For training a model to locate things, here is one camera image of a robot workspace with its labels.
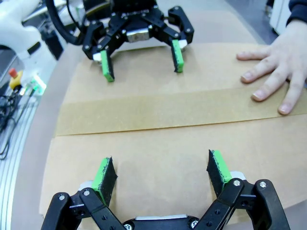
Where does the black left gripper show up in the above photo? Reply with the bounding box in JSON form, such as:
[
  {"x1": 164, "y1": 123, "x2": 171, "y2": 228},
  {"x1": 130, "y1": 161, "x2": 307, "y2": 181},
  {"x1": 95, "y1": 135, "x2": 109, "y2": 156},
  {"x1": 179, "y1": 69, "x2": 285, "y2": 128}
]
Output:
[{"x1": 82, "y1": 0, "x2": 195, "y2": 83}]

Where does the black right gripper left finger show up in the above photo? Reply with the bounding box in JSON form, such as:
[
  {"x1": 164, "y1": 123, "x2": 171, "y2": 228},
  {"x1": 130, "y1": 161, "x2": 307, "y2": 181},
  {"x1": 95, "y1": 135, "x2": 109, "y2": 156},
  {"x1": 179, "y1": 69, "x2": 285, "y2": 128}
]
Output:
[{"x1": 40, "y1": 156, "x2": 125, "y2": 230}]

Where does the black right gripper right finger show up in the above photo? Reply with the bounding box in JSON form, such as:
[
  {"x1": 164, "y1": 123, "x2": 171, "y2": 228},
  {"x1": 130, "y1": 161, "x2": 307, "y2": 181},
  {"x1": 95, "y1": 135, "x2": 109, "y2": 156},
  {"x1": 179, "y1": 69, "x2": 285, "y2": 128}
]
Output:
[{"x1": 199, "y1": 149, "x2": 291, "y2": 230}]

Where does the black control box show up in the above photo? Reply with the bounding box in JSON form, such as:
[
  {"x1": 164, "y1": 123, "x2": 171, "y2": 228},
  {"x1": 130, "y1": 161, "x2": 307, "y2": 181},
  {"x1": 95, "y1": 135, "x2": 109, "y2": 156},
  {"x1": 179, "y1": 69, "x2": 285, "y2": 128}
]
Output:
[{"x1": 42, "y1": 31, "x2": 64, "y2": 60}]

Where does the person's left hand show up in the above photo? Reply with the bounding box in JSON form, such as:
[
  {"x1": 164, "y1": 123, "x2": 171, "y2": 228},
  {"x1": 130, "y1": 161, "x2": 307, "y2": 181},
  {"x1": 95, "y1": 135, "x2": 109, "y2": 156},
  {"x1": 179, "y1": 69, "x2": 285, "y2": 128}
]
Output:
[{"x1": 236, "y1": 15, "x2": 307, "y2": 115}]

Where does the white device with green light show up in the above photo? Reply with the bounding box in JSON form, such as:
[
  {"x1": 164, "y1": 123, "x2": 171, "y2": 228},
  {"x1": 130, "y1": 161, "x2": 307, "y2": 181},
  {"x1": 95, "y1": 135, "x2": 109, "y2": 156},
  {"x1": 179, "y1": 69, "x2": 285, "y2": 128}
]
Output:
[{"x1": 28, "y1": 75, "x2": 47, "y2": 94}]

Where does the yellow red emergency stop button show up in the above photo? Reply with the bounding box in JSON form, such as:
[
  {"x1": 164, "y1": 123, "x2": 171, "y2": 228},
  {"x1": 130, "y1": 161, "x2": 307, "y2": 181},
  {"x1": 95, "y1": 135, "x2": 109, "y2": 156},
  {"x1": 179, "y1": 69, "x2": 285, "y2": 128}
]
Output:
[{"x1": 8, "y1": 68, "x2": 24, "y2": 91}]

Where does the white cabinet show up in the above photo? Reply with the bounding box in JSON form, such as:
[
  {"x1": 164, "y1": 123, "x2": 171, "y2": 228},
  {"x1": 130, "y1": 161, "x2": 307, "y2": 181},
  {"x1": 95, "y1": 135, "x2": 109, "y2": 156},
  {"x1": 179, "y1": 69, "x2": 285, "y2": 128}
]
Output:
[{"x1": 268, "y1": 0, "x2": 291, "y2": 34}]

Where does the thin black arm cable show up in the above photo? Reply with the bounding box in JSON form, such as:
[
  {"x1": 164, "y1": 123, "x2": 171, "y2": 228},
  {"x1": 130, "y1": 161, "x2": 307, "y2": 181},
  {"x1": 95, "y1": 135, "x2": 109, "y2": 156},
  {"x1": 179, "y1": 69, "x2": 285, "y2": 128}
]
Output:
[{"x1": 66, "y1": 0, "x2": 85, "y2": 33}]

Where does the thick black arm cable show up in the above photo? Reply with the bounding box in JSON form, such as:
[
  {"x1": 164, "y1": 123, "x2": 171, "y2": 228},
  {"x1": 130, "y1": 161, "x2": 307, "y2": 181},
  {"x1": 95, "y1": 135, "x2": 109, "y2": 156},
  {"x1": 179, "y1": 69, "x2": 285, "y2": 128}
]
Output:
[{"x1": 45, "y1": 0, "x2": 84, "y2": 46}]

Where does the aluminium frame rail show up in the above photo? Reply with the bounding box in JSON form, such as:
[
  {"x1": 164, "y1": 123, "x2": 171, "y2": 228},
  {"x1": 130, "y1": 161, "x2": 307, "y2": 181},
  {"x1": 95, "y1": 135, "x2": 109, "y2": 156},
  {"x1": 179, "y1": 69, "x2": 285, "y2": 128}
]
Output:
[{"x1": 0, "y1": 103, "x2": 41, "y2": 230}]

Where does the tangled black cable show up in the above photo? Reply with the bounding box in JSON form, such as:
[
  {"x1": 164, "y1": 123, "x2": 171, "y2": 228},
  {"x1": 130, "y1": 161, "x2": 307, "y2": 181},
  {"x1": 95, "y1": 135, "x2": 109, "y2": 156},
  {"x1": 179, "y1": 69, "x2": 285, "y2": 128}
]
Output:
[{"x1": 0, "y1": 95, "x2": 17, "y2": 131}]

